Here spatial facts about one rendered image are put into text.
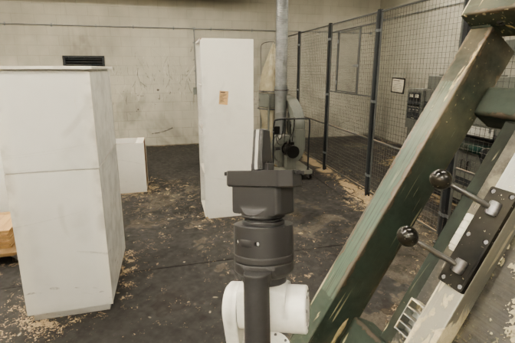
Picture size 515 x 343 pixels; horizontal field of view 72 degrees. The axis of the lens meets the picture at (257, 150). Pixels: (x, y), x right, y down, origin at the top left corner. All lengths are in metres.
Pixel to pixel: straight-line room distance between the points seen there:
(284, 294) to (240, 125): 3.61
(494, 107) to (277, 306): 0.70
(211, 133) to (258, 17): 5.06
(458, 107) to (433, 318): 0.48
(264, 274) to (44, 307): 2.67
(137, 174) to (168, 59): 3.68
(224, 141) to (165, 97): 4.45
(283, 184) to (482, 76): 0.67
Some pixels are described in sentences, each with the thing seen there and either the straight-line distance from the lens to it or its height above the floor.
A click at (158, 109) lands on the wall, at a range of 8.39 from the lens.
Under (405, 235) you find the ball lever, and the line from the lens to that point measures 0.70.
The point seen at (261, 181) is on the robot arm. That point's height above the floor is 1.58.
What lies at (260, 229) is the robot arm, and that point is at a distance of 0.49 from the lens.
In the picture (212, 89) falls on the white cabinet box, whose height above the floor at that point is 1.52.
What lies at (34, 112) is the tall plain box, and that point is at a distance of 2.60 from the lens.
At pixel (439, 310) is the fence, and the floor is 1.31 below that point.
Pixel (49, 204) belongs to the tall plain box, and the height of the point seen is 0.87.
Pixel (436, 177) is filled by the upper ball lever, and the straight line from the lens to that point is 0.71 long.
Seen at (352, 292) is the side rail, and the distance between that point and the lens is 0.95.
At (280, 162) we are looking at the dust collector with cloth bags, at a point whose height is 0.24.
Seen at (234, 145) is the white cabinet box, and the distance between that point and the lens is 4.10.
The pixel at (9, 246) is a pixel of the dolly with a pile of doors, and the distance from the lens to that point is 4.06.
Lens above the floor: 1.73
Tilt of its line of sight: 13 degrees down
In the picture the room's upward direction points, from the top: straight up
